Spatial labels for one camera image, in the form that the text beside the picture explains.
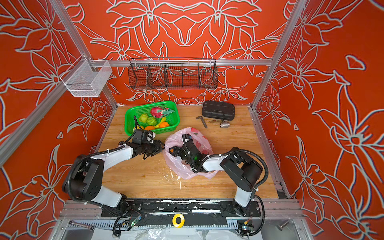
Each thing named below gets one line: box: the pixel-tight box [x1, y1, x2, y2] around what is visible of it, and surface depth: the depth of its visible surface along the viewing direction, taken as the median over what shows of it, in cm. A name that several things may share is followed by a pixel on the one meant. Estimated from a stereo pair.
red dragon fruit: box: [150, 107, 174, 118], surface depth 106 cm
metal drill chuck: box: [219, 122, 231, 128], surface depth 106 cm
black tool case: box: [201, 101, 236, 121], surface depth 112 cm
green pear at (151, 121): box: [147, 116, 158, 126], surface depth 105 cm
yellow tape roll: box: [172, 213, 185, 229], surface depth 70 cm
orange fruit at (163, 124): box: [159, 122, 170, 128], surface depth 102 cm
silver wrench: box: [68, 220, 95, 231], surface depth 71 cm
